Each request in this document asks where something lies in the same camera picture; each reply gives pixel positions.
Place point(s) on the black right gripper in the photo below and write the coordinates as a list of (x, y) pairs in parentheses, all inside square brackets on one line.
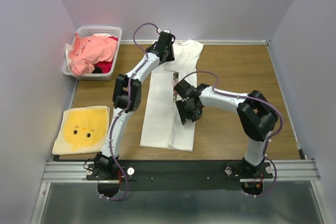
[(184, 99)]

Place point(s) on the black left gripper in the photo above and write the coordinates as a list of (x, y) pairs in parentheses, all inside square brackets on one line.
[(170, 49)]

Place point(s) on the white floral print t-shirt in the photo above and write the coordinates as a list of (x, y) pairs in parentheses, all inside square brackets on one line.
[(162, 127)]

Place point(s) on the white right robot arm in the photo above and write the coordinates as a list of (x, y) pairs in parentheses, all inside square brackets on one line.
[(258, 118)]

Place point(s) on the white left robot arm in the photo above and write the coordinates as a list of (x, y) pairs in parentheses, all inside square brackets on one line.
[(127, 98)]

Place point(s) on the red garment in basket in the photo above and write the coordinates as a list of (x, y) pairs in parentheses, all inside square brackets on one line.
[(104, 64)]

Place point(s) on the pink t-shirt in basket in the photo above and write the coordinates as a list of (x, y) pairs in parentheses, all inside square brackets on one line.
[(84, 53)]

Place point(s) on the white plastic laundry basket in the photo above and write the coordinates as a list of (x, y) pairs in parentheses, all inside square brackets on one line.
[(86, 31)]

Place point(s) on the folded yellow chick t-shirt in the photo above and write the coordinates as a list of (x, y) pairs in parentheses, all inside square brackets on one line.
[(82, 131)]

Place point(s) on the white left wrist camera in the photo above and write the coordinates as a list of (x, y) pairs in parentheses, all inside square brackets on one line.
[(165, 31)]

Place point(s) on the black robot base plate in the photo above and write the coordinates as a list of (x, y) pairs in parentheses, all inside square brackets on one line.
[(178, 175)]

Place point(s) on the aluminium front rail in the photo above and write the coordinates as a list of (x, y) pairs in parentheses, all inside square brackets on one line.
[(287, 171)]

